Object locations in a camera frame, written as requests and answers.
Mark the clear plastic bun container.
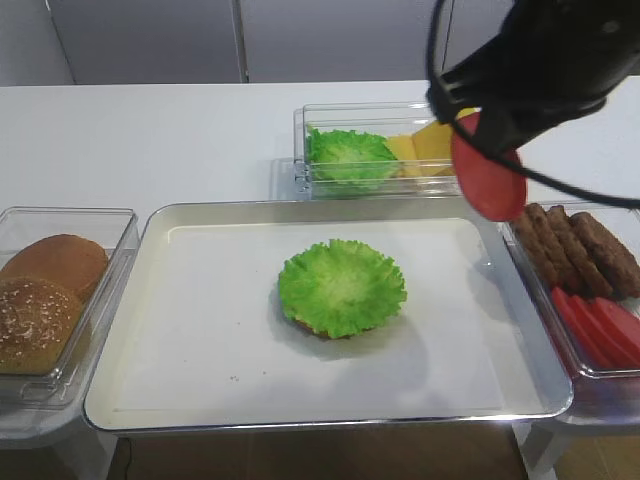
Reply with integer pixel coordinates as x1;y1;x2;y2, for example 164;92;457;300
1;206;139;409

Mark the white metal tray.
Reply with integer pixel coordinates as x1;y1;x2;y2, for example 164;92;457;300
84;198;573;433

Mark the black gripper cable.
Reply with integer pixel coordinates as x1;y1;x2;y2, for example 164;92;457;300
423;0;640;209

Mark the sesame bun top right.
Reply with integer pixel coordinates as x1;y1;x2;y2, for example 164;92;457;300
1;277;84;376

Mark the yellow cheese slice back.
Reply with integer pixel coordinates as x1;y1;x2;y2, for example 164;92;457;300
406;121;455;178

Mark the bun bottom under lettuce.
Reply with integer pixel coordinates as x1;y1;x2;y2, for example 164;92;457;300
293;319;350;340

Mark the brown patty middle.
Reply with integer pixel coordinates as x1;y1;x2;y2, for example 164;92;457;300
546;205;613;298

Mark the white parchment paper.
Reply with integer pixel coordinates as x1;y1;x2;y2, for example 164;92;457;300
113;219;542;425

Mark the clear lettuce cheese container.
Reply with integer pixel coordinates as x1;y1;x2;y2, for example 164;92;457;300
293;102;460;199

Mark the plain brown bun bottom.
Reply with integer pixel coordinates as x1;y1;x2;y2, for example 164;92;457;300
1;234;109;304

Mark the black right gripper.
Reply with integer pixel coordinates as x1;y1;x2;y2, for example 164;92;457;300
426;1;639;154

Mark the brown patty right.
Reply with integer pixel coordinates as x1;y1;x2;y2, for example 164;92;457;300
569;212;639;299

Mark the white table leg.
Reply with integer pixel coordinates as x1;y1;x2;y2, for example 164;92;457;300
512;423;571;480

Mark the red tomato slice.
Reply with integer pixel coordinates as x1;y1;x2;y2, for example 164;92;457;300
450;133;527;222
551;287;613;370
591;298;639;355
570;295;639;370

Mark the brown patty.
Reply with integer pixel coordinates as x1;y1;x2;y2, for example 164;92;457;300
569;212;639;299
511;203;584;293
546;205;613;298

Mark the green lettuce in container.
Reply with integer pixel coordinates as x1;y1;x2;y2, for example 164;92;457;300
306;127;398;192

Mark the green lettuce leaf on tray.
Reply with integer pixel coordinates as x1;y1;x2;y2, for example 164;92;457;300
278;239;408;337

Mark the yellow cheese slice front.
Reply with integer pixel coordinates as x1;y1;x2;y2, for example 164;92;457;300
386;135;424;179

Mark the clear patty tomato container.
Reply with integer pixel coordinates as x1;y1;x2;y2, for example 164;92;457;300
500;202;639;378

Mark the brown patty left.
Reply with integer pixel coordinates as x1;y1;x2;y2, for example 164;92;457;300
511;203;584;293

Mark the yellow cheese slice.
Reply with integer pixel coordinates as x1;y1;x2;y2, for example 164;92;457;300
406;121;455;178
386;135;424;179

